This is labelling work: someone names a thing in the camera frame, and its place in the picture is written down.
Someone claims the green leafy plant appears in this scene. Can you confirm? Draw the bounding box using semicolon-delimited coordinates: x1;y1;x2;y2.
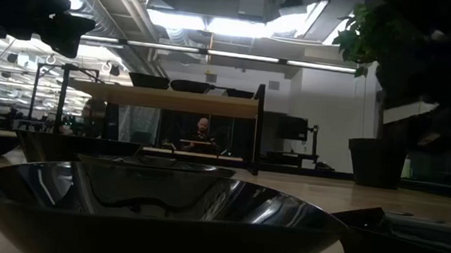
324;0;396;141

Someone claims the black monitor on arm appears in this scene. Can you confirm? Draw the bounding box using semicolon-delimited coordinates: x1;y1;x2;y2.
275;114;310;142

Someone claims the translucent plastic sheet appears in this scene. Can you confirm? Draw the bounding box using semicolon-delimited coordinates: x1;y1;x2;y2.
115;104;161;146

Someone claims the black background station frame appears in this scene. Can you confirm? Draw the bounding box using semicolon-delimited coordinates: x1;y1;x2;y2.
26;60;101;137

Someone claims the seated person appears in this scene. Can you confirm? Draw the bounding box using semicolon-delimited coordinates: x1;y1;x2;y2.
181;116;222;155

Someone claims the long ceiling light bar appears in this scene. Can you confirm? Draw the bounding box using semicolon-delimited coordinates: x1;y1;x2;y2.
78;34;358;74

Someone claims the black plant pot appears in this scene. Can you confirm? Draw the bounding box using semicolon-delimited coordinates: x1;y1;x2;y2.
344;135;410;191

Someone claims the wavy square black plate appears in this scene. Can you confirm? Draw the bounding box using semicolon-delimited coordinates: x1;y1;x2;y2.
127;71;171;91
12;130;144;173

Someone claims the dark laptop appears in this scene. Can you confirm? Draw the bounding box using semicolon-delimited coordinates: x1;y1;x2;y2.
178;138;214;148

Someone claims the wooden shelf with black frame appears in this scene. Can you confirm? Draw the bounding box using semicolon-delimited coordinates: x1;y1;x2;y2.
62;66;268;176

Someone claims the dark background desk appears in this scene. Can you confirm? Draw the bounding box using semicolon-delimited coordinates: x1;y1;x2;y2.
259;149;321;170

